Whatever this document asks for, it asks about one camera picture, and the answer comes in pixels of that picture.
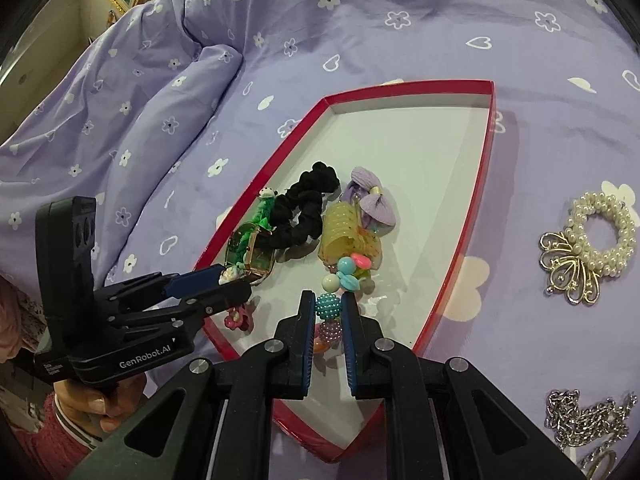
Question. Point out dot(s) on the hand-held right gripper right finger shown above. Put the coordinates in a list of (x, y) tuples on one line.
[(350, 345)]

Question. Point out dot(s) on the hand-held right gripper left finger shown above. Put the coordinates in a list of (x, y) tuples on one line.
[(307, 340)]

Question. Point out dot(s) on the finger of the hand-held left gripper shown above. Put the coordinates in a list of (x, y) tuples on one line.
[(220, 300), (195, 280)]

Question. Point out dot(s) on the pink flower charm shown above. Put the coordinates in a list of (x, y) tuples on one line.
[(237, 319)]

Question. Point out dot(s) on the yellow hair claw clip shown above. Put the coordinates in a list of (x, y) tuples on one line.
[(345, 235)]

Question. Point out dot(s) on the black scrunchie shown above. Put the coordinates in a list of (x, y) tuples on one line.
[(295, 205)]

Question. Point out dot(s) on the purple bow hair clip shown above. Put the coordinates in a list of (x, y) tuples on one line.
[(375, 207)]

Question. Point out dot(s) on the red shallow box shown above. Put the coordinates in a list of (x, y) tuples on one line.
[(425, 160)]

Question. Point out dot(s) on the person's left forearm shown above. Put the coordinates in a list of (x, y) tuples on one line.
[(45, 450)]

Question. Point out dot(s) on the person's left hand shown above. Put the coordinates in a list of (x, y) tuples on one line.
[(82, 400)]

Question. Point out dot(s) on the person's pink clothing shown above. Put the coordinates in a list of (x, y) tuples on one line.
[(17, 320)]

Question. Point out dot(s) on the purple floral blanket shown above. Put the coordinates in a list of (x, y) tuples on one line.
[(150, 110)]

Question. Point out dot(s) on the gold filigree brooch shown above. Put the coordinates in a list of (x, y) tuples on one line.
[(570, 265)]

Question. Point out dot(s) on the white pearl scrunchie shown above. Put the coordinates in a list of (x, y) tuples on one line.
[(580, 210)]

